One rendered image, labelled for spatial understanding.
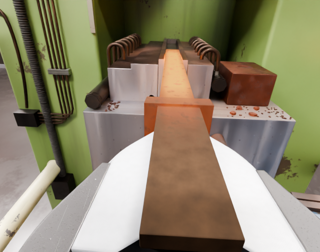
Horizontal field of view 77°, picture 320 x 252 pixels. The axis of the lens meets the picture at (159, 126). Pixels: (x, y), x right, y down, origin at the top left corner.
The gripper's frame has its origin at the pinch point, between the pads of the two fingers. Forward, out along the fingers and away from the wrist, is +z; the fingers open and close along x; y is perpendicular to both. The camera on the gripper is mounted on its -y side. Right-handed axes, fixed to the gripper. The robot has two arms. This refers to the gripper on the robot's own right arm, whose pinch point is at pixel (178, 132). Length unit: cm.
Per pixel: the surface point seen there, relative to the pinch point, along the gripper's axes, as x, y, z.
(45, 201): -76, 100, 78
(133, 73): -7.4, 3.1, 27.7
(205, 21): 13, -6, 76
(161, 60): -2.1, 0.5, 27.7
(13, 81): -43, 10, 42
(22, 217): -35, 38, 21
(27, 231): -75, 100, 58
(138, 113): -5.8, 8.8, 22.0
